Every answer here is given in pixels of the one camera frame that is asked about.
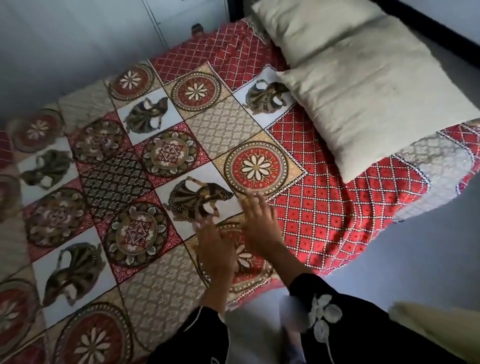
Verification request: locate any person's right hand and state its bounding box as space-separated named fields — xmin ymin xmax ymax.
xmin=239 ymin=189 xmax=288 ymax=260

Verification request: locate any person's left hand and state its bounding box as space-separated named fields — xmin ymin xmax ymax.
xmin=193 ymin=219 xmax=239 ymax=282

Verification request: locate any red patterned bedsheet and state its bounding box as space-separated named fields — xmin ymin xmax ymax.
xmin=0 ymin=16 xmax=480 ymax=364

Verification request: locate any beige pillow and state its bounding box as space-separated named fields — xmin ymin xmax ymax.
xmin=277 ymin=16 xmax=480 ymax=185
xmin=251 ymin=0 xmax=387 ymax=68

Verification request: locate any person's left forearm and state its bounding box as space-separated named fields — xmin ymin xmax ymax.
xmin=200 ymin=273 xmax=235 ymax=316

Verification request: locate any person's right forearm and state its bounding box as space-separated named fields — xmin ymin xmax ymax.
xmin=262 ymin=241 xmax=314 ymax=288

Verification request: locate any black floral blouse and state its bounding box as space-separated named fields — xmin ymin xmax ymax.
xmin=148 ymin=272 xmax=466 ymax=364

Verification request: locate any white wardrobe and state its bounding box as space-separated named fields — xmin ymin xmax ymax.
xmin=0 ymin=0 xmax=230 ymax=121

